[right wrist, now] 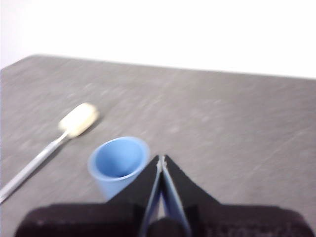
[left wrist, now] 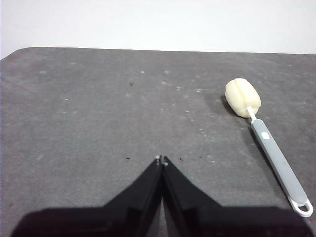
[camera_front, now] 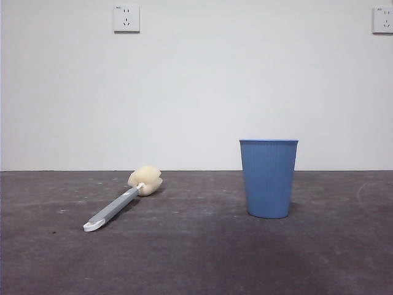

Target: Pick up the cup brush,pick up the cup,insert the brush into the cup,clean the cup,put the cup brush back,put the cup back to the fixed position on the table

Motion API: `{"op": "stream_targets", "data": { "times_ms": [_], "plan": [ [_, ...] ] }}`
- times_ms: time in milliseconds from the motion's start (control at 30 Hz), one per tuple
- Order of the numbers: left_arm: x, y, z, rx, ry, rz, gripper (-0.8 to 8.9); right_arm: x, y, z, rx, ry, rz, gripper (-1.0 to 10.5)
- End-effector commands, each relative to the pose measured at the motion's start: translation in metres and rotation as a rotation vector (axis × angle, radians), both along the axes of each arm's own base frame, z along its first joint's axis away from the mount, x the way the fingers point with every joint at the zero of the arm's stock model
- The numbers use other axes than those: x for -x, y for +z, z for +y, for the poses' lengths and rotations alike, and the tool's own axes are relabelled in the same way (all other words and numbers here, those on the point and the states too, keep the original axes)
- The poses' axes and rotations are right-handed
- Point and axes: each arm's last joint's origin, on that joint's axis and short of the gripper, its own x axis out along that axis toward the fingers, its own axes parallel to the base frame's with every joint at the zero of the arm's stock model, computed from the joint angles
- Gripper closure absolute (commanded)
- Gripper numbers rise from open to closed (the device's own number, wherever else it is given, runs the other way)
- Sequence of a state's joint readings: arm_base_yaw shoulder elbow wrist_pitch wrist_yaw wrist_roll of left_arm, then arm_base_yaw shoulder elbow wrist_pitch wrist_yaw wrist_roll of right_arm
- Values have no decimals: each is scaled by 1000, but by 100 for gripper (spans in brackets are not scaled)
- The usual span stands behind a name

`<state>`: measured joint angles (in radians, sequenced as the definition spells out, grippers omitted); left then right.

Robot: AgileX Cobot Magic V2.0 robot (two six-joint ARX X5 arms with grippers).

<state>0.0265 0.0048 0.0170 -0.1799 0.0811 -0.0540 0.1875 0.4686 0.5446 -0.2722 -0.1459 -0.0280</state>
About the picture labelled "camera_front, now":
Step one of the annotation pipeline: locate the sponge cup brush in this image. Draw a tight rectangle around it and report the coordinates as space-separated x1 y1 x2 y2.
82 165 163 234

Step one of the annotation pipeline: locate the blue ribbed plastic cup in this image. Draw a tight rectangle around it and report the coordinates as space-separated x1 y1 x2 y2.
239 138 299 219

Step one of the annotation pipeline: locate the white wall socket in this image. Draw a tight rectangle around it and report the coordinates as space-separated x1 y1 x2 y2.
372 6 393 34
114 4 141 34

